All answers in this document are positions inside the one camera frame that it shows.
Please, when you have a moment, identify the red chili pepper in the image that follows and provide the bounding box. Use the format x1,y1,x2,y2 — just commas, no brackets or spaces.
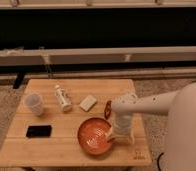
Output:
104,100,111,119

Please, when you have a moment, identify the orange ceramic bowl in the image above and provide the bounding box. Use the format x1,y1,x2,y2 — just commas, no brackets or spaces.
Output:
77,117,113,155

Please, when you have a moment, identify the white plastic bottle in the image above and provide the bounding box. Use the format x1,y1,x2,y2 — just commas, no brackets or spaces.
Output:
55,85,72,112

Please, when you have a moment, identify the white rectangular sponge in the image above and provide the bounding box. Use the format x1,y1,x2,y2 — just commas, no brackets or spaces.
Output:
79,95,97,112

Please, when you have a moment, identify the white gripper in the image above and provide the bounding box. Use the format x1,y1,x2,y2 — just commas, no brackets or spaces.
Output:
106,115,135,145

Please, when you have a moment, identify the black rectangular phone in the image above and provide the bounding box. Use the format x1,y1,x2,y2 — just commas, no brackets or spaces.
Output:
26,125,52,138

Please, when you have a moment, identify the clear plastic cup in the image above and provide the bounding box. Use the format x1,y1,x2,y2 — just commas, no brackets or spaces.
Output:
23,93,44,116

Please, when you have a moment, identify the wooden table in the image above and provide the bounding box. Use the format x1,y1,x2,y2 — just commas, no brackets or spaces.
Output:
0,79,151,167

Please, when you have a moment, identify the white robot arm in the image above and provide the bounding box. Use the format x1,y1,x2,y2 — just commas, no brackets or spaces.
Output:
107,82,196,171

